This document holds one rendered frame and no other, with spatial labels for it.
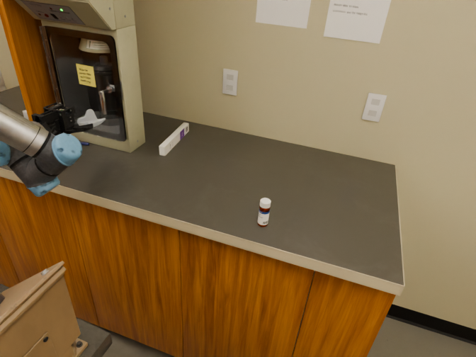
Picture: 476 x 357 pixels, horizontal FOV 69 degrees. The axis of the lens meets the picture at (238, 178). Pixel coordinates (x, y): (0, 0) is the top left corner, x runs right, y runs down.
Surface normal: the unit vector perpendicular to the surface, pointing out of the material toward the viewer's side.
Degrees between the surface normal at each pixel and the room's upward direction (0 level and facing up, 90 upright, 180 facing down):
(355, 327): 90
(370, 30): 90
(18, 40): 90
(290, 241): 0
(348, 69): 90
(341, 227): 0
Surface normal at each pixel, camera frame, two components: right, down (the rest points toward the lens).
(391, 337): 0.07, -0.84
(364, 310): -0.33, 0.49
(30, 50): 0.94, 0.23
